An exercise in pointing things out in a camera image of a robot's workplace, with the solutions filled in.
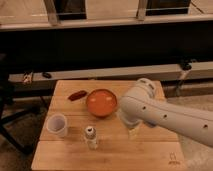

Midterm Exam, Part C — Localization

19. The small clear plastic bottle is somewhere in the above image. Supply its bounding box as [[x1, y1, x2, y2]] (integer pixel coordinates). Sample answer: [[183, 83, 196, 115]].
[[84, 126, 98, 150]]

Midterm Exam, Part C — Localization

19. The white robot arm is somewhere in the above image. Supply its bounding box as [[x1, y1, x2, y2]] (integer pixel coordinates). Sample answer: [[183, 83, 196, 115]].
[[118, 78, 213, 148]]

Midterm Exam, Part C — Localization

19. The orange bowl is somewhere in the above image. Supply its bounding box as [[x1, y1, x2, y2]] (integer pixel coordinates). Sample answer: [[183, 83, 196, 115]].
[[86, 89, 117, 118]]

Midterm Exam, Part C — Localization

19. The red brown oblong object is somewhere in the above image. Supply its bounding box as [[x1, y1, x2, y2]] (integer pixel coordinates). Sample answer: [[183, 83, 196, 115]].
[[68, 90, 87, 101]]

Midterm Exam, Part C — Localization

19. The white plastic cup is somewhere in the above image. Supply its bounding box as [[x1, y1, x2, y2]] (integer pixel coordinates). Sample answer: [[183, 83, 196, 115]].
[[46, 114, 68, 138]]

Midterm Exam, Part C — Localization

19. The small black object on ledge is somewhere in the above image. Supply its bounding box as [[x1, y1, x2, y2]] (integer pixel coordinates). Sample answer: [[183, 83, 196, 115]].
[[42, 72, 52, 79]]

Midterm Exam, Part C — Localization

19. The white black clip on ledge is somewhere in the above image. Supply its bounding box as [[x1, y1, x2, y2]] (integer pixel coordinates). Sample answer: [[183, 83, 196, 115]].
[[22, 72, 33, 84]]

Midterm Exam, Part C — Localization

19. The black chair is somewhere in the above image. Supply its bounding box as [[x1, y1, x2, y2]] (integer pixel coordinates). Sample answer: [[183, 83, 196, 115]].
[[0, 53, 48, 154]]

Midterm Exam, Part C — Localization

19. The black clamp with cable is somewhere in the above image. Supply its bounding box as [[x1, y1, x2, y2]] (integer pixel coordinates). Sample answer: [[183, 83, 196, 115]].
[[175, 59, 197, 96]]

